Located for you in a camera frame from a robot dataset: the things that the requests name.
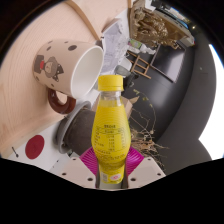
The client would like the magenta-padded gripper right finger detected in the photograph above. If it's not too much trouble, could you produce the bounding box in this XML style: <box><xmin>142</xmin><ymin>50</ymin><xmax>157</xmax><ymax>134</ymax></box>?
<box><xmin>125</xmin><ymin>145</ymin><xmax>167</xmax><ymax>190</ymax></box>

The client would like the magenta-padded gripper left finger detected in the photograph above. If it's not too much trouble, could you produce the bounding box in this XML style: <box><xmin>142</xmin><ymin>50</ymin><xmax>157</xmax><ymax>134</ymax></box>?
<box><xmin>58</xmin><ymin>145</ymin><xmax>100</xmax><ymax>190</ymax></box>

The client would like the yellow drink bottle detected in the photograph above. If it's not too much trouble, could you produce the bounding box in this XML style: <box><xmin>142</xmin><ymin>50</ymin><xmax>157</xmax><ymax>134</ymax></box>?
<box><xmin>90</xmin><ymin>74</ymin><xmax>132</xmax><ymax>190</ymax></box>

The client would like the grey pot with dried plant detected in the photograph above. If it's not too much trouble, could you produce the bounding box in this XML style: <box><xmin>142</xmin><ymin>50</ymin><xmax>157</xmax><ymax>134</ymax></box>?
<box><xmin>63</xmin><ymin>88</ymin><xmax>166</xmax><ymax>171</ymax></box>

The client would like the flat round red coaster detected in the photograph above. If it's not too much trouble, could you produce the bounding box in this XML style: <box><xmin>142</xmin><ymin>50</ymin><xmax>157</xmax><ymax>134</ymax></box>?
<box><xmin>24</xmin><ymin>134</ymin><xmax>46</xmax><ymax>160</ymax></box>

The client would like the light wooden drawing board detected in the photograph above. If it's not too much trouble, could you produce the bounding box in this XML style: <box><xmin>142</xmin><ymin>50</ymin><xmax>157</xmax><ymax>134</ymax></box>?
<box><xmin>0</xmin><ymin>0</ymin><xmax>133</xmax><ymax>158</ymax></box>

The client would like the long ceiling light strip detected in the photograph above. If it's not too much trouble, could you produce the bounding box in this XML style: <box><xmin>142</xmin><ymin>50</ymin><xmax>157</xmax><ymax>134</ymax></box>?
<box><xmin>198</xmin><ymin>43</ymin><xmax>224</xmax><ymax>161</ymax></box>

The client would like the wooden easel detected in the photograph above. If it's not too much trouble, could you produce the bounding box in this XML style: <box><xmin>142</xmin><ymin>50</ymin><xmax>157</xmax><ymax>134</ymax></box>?
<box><xmin>128</xmin><ymin>49</ymin><xmax>153</xmax><ymax>80</ymax></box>

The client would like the printed newspaper sheet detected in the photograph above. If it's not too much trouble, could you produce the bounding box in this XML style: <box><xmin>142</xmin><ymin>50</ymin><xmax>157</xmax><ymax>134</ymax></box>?
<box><xmin>99</xmin><ymin>21</ymin><xmax>129</xmax><ymax>76</ymax></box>

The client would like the spotted mug with brown handle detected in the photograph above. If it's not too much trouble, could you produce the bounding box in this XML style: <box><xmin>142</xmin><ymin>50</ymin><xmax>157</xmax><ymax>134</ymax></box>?
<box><xmin>32</xmin><ymin>39</ymin><xmax>105</xmax><ymax>115</ymax></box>

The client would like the black wall screen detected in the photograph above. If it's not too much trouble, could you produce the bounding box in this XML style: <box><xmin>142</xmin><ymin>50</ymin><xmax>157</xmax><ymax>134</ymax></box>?
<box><xmin>149</xmin><ymin>43</ymin><xmax>186</xmax><ymax>84</ymax></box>

